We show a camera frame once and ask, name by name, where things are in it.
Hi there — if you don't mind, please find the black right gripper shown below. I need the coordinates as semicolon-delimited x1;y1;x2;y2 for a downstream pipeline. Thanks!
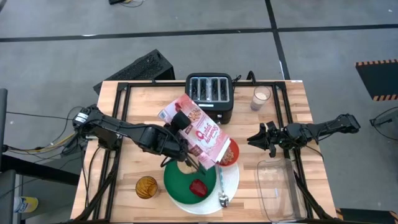
247;121;295;158

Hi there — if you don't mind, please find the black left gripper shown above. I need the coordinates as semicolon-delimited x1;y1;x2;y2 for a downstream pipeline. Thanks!
160;111;193;162

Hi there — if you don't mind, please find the pink strawberry yogurt cereal box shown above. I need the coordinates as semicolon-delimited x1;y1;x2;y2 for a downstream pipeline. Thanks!
157;93;233;170

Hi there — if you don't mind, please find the red apple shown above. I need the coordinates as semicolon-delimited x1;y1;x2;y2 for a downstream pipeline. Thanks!
188;178;208;198

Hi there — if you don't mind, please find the silver metal spoon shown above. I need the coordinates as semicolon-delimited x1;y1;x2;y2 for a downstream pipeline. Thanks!
217;164;230;208

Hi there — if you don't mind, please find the red plastic bowl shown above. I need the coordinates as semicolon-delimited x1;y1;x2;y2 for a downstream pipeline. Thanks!
216;138;240;167

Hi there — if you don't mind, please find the clear glass of milk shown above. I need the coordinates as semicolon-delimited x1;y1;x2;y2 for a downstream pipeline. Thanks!
250;85;272;112

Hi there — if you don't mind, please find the toasted oat cereal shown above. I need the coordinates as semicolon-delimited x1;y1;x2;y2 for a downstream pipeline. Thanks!
219;147;236;166

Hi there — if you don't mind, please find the black four-slot toaster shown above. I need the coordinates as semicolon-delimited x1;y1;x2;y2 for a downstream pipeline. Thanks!
185;72;234;125

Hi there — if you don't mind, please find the clear plastic bin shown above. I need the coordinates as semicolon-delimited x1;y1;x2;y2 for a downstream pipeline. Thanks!
254;157;308;223

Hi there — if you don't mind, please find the green plastic plate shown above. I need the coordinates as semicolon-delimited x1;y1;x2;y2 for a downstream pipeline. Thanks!
163;159;218;205

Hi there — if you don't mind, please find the black perforated box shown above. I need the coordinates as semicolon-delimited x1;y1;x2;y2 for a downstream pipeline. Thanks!
93;49;176;96

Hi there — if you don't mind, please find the amber drinking glass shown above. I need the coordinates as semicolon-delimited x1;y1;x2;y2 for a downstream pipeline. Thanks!
135;175;159;200

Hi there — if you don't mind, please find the black hazard-striped mat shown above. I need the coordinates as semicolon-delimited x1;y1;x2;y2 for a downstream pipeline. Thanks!
354;58;398;102

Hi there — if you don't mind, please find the black metal beam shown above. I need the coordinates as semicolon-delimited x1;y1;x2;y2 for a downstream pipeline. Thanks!
0;154;80;186

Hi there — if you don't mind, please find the white and yellow bottle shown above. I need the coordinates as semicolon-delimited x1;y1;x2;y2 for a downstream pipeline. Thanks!
14;195;40;214

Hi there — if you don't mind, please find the black aluminium table frame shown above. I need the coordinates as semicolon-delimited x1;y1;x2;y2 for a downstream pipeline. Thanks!
74;80;336;224

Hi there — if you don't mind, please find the black toaster cord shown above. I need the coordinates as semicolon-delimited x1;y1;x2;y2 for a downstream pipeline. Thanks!
231;70;259;85

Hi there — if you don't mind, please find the black floor cable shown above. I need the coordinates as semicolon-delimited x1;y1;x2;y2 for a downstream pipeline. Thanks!
108;0;144;8

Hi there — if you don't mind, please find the black cable bundle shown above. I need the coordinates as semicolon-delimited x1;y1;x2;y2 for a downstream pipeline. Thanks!
0;105;94;158

